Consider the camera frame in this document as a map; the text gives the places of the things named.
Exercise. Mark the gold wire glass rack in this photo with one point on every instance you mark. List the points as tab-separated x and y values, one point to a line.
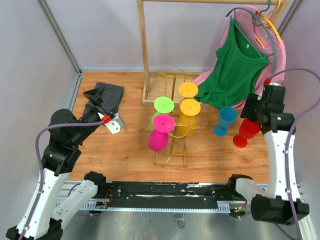
176	153

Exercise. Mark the folded dark grey cloth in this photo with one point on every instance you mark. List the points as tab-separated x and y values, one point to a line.
111	96

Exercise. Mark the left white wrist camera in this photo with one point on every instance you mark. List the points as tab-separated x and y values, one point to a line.
115	124

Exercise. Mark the yellow wine glass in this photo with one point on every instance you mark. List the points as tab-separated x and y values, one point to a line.
188	109
188	90

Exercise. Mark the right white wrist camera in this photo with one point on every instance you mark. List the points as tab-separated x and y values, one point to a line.
268	83

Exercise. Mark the wooden clothes rack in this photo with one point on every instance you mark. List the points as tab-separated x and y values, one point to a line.
152	77

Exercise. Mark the aluminium frame rail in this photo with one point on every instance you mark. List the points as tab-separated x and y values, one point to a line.
59	35

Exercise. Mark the red wine glass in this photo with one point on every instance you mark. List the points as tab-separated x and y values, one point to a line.
247	130

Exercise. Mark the pink wine glass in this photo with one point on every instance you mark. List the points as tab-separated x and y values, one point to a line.
159	137

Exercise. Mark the rear yellow wine glass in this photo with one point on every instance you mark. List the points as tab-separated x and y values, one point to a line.
188	90

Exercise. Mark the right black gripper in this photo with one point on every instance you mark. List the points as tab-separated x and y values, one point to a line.
247	111

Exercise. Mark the front yellow wine glass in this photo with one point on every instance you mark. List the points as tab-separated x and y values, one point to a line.
188	109

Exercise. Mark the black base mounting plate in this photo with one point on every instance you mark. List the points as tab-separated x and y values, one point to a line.
169	195

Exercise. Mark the blue wine glass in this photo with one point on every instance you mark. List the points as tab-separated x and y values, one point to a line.
226	117

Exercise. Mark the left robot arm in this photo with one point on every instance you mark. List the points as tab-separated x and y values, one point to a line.
57	150

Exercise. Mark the yellow clothes hanger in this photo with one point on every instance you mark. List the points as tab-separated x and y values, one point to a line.
268	23

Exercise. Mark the green tank top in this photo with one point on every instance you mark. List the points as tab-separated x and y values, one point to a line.
236	71

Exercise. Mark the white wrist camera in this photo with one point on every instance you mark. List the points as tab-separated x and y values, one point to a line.
268	83
115	124

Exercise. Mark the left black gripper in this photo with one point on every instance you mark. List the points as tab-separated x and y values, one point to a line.
95	95

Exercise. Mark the green wine glass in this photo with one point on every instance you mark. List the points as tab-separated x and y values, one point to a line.
162	105

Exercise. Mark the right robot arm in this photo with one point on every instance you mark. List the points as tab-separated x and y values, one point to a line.
281	203

